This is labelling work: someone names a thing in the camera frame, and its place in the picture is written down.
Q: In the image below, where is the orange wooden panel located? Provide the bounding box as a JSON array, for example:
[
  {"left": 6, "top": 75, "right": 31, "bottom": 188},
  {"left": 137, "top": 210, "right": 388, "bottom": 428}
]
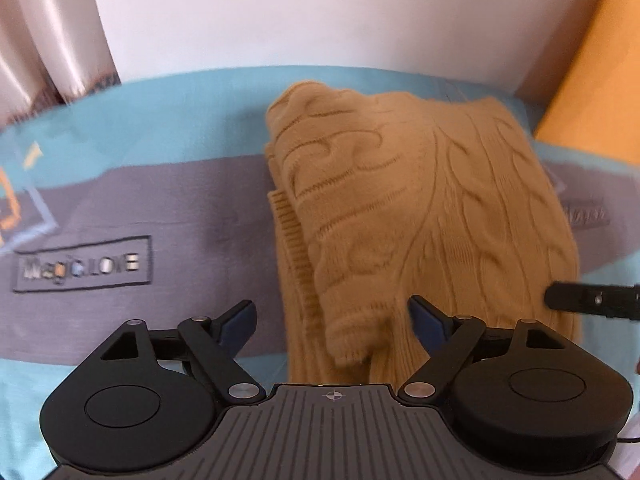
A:
[{"left": 532, "top": 0, "right": 640, "bottom": 162}]

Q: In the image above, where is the white pleated curtain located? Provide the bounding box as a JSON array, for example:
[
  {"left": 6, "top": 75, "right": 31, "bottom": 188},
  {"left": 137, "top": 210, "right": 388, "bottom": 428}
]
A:
[{"left": 0, "top": 0, "right": 124, "bottom": 127}]

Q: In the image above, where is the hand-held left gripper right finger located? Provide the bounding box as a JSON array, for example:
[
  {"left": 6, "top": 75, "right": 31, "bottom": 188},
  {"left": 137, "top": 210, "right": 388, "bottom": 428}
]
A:
[{"left": 398, "top": 295, "right": 583, "bottom": 404}]

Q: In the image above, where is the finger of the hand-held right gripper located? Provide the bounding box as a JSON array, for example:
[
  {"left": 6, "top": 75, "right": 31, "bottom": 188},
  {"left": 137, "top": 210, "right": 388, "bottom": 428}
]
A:
[{"left": 543, "top": 282, "right": 640, "bottom": 321}]

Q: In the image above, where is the turquoise and grey printed bedsheet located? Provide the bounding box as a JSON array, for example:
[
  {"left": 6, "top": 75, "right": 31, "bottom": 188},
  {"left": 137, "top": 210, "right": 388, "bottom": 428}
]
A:
[{"left": 0, "top": 64, "right": 640, "bottom": 480}]

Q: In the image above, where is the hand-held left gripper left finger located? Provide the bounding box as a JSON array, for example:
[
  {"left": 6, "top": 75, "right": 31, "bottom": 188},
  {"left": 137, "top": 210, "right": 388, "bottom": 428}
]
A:
[{"left": 75, "top": 300, "right": 266, "bottom": 404}]

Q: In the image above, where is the tan cable-knit cardigan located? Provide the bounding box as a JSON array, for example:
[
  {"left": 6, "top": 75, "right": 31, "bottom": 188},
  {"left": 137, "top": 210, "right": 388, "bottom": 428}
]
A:
[{"left": 263, "top": 79, "right": 584, "bottom": 387}]

